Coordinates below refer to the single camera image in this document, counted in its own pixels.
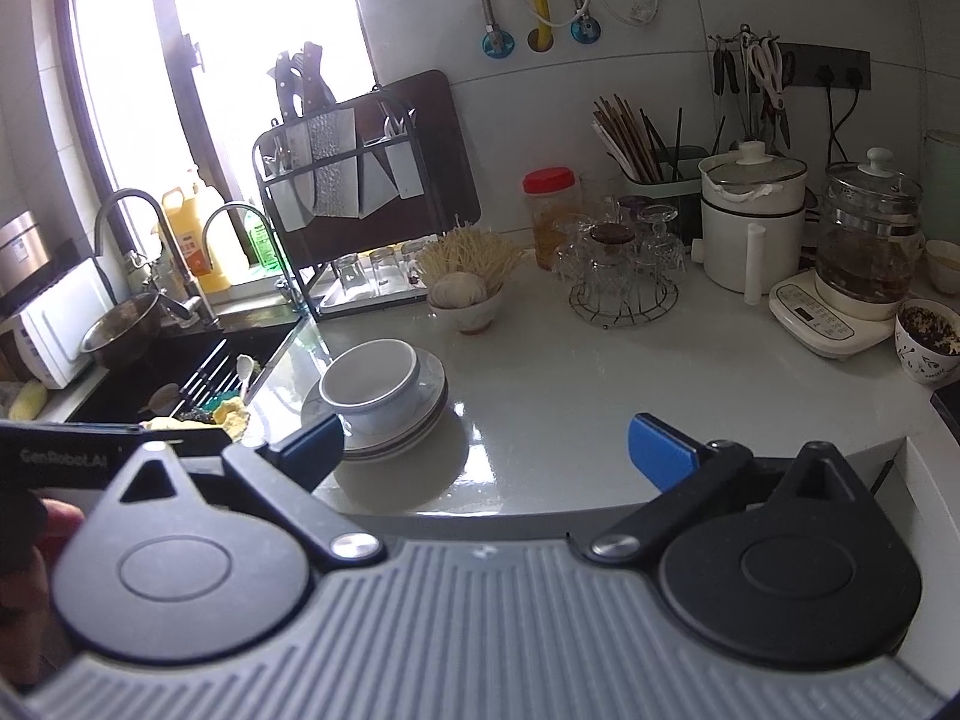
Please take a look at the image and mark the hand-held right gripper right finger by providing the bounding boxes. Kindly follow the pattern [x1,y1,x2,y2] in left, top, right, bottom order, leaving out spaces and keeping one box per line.
[577,412,886,565]

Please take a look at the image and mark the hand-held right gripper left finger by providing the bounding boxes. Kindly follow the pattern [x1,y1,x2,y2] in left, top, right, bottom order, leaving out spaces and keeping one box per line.
[101,414,387,571]

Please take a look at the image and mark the translucent plastic bowl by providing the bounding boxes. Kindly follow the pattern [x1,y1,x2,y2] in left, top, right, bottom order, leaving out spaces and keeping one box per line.
[319,339,422,433]

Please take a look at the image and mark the floral ceramic deep plate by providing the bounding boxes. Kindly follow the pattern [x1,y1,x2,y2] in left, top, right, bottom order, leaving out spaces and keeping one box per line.
[300,349,449,458]

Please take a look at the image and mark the person's left hand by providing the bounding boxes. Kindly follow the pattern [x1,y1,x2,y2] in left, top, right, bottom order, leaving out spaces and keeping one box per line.
[30,499,85,616]

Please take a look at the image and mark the yellow sponge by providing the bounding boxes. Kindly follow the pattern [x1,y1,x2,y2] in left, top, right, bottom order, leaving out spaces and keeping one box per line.
[4,380,50,422]
[213,397,253,441]

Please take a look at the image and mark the black kitchen sink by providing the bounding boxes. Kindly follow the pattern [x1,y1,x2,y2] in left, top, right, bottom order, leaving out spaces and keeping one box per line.
[66,313,302,430]

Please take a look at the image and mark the white countertop appliance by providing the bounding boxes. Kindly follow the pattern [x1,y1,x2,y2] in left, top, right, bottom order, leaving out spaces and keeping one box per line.
[0,258,118,392]

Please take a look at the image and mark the steel mixing bowl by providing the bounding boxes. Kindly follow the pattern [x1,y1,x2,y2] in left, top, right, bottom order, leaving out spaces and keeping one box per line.
[80,292,170,371]

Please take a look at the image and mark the white drain tray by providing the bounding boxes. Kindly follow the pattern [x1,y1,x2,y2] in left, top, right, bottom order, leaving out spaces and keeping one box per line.
[318,279,434,317]

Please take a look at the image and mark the patterned ceramic bowl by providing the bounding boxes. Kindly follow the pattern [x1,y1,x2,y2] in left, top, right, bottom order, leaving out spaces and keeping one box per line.
[427,281,505,335]

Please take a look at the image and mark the amber base glass cup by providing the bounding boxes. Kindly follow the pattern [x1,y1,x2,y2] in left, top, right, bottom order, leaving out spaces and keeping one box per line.
[587,223,640,295]

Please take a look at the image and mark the white kettle base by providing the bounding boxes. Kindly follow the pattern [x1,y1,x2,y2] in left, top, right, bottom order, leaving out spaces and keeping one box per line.
[768,270,902,359]

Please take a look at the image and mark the silver appliance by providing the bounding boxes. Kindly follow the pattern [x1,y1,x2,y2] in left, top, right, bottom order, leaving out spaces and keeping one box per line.
[0,211,50,302]

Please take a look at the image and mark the green detergent bottle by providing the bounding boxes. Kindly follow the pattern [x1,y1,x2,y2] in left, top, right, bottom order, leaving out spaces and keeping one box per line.
[243,208,279,272]

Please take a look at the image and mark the clear glass cup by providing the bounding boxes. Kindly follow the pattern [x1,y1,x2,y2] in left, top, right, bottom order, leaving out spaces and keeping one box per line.
[555,214,601,287]
[637,205,688,280]

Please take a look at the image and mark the sliced onion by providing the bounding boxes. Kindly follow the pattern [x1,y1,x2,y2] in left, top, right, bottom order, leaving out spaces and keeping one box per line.
[433,270,488,310]

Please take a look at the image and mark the white electric pot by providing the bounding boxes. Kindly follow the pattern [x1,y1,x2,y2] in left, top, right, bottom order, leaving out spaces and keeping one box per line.
[690,140,810,307]

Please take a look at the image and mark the yellow oil bottle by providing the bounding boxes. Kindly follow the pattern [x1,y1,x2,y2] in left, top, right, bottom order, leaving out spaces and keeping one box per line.
[160,182,234,295]

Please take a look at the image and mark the slim steel faucet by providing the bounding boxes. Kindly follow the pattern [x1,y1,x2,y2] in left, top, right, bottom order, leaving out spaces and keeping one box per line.
[200,202,310,314]

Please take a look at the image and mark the plain steel cleaver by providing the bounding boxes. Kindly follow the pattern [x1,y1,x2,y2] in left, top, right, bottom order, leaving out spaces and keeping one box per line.
[262,127,317,236]
[382,136,425,200]

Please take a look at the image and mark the red lid plastic jar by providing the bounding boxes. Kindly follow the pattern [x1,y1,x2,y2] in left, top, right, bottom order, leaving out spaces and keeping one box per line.
[523,167,584,271]

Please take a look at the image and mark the black knife rack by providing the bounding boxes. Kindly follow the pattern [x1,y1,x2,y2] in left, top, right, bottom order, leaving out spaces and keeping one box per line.
[251,86,422,316]

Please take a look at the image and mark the narrow steel knife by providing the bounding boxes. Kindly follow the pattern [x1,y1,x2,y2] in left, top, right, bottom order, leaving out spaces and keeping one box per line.
[358,148,399,218]

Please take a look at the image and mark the steel kitchen faucet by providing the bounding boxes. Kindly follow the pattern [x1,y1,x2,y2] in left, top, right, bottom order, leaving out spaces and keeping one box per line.
[94,188,220,329]

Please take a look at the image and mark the hammered steel cleaver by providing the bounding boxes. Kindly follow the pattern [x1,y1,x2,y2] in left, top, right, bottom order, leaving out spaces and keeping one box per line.
[310,111,362,223]

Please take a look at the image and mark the small floral bowl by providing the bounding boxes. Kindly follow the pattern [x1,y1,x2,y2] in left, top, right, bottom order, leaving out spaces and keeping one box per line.
[894,298,960,388]

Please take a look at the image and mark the glass kettle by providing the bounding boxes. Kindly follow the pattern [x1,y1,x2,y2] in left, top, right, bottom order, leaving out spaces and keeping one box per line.
[816,148,926,304]

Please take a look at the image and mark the dark wooden cutting board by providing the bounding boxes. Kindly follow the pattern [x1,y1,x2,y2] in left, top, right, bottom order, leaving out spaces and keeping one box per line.
[296,69,482,271]

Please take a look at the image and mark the bundle of wooden chopsticks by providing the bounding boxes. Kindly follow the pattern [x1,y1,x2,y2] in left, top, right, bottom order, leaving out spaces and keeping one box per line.
[592,94,665,182]

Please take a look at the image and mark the small white bowl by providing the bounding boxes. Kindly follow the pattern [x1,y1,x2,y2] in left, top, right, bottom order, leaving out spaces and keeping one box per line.
[923,239,960,296]

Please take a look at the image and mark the kitchen scissors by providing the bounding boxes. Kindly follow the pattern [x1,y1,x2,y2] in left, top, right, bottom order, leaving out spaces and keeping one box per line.
[747,36,793,151]

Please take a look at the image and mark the black wire sink rack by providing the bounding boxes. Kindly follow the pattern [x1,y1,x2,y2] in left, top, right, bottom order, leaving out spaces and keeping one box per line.
[175,337,242,422]

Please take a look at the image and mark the metal wire cup rack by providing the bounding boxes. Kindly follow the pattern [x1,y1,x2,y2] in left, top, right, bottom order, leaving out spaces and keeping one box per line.
[568,199,680,329]

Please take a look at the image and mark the black wall outlet strip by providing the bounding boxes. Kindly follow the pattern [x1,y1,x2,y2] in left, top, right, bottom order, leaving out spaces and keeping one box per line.
[780,43,872,92]

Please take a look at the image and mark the wall hook rail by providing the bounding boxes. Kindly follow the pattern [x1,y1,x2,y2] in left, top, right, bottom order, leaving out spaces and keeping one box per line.
[708,25,782,50]

